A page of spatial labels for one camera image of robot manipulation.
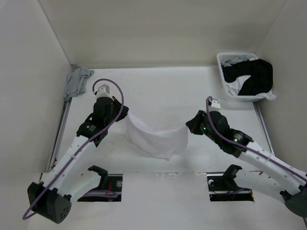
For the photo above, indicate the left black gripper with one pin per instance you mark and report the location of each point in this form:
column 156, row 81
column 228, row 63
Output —
column 116, row 104

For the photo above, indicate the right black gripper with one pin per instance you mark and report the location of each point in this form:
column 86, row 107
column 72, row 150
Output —
column 193, row 124

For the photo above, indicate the white tank top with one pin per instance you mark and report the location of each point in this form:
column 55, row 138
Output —
column 158, row 144

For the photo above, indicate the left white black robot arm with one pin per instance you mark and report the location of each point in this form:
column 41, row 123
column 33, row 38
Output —
column 76, row 173

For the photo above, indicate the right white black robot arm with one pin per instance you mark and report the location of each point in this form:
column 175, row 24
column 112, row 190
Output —
column 273, row 177

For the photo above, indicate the grey folded tank top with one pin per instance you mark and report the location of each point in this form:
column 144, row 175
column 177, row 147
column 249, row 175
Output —
column 76, row 82

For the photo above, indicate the black tank top in basket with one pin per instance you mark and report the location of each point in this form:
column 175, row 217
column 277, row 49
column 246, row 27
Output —
column 261, row 73

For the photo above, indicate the white garment in basket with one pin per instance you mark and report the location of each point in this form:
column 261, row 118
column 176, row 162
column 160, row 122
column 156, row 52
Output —
column 234, row 88

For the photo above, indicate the white plastic laundry basket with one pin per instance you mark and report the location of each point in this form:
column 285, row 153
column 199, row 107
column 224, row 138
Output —
column 233, row 58

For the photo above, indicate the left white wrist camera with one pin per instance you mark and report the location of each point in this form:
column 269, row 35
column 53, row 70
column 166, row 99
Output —
column 103, row 91

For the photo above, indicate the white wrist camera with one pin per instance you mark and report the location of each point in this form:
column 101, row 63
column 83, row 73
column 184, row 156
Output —
column 214, row 105
column 103, row 91

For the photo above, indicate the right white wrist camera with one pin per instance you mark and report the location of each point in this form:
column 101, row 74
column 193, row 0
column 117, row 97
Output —
column 214, row 105

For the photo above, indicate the left metal table rail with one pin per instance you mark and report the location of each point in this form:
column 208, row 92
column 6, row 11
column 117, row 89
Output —
column 62, row 123

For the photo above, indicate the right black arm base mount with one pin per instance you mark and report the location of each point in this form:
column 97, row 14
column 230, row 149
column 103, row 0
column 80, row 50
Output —
column 222, row 187

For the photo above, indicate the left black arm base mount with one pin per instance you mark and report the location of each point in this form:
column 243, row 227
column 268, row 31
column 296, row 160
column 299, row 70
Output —
column 109, row 188

